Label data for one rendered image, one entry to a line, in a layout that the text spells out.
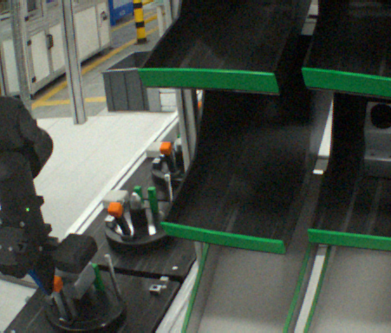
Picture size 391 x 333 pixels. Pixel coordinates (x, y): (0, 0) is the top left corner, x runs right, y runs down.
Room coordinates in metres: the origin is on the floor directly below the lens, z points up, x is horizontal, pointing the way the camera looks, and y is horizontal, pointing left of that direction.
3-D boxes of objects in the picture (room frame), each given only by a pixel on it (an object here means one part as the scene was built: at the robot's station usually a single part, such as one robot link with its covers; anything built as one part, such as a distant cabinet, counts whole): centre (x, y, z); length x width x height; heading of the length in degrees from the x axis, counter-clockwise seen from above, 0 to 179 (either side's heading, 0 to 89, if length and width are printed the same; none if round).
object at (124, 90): (2.75, 0.06, 0.73); 0.62 x 0.42 x 0.23; 69
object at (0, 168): (0.55, 0.23, 1.25); 0.09 x 0.06 x 0.07; 173
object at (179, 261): (0.86, 0.11, 1.01); 0.24 x 0.24 x 0.13; 69
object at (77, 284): (0.63, 0.20, 1.06); 0.08 x 0.04 x 0.07; 160
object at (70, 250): (0.55, 0.23, 1.18); 0.19 x 0.06 x 0.08; 69
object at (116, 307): (0.62, 0.20, 0.98); 0.14 x 0.14 x 0.02
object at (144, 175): (1.09, 0.03, 1.01); 0.24 x 0.24 x 0.13; 69
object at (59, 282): (0.58, 0.22, 1.04); 0.04 x 0.02 x 0.08; 159
